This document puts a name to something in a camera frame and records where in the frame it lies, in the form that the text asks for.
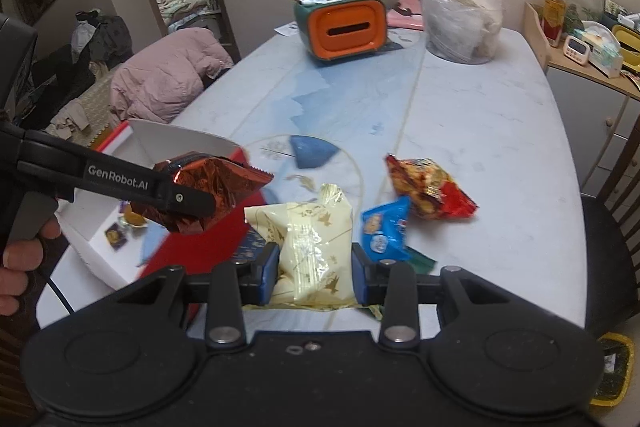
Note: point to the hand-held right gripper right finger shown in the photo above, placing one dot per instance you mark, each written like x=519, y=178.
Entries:
x=360, y=278

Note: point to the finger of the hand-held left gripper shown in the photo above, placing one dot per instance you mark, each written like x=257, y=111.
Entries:
x=125, y=174

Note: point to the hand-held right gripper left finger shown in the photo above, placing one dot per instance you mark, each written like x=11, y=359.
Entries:
x=267, y=274

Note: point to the gold candy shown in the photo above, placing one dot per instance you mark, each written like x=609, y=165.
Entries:
x=134, y=219

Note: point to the white cardboard box red edge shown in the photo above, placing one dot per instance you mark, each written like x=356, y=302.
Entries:
x=160, y=139

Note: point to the cream yellow snack packet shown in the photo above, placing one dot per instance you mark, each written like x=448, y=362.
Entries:
x=310, y=247

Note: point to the orange-brown foil snack bag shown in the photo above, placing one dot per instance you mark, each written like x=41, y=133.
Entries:
x=215, y=179

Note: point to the person's left hand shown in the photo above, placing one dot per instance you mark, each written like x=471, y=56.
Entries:
x=22, y=254

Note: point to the dark blue snack packet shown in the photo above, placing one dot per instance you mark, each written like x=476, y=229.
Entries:
x=250, y=247

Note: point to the small dark candy packet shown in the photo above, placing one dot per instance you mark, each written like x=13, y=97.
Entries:
x=115, y=236

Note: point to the dark green snack packet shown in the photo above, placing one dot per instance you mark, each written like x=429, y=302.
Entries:
x=421, y=260

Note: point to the small beige cloth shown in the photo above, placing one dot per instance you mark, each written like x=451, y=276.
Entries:
x=70, y=119

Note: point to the cream knitted cloth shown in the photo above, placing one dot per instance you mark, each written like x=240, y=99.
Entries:
x=97, y=102

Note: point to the pile of dark clothes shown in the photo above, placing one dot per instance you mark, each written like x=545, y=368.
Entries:
x=100, y=39

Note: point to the pink puffer jacket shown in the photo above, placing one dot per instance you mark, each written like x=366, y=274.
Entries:
x=165, y=72

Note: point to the red and yellow snack bag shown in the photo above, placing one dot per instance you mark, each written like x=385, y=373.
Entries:
x=425, y=187

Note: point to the white paper sheet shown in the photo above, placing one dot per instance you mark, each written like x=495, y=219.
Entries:
x=287, y=28

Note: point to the dark wooden chair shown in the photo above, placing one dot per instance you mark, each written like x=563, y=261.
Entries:
x=610, y=257

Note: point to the green orange pen holder box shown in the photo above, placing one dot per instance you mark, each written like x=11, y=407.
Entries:
x=345, y=27

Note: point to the yellow waste basket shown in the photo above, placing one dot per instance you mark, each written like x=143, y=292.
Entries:
x=614, y=372

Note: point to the pink folder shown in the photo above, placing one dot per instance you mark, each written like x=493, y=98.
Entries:
x=407, y=9

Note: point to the wooden side cabinet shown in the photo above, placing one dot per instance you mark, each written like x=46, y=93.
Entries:
x=590, y=122

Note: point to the clear plastic bag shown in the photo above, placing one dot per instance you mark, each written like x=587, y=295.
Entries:
x=460, y=17

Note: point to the white kitchen timer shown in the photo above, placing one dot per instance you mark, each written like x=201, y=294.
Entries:
x=575, y=49

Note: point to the clear bottle red label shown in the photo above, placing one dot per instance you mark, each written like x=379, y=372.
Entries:
x=554, y=14

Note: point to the white tissue pack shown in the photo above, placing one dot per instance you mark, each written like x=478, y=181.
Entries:
x=605, y=52

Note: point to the yellow storage container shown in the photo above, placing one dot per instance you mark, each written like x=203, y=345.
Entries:
x=631, y=49

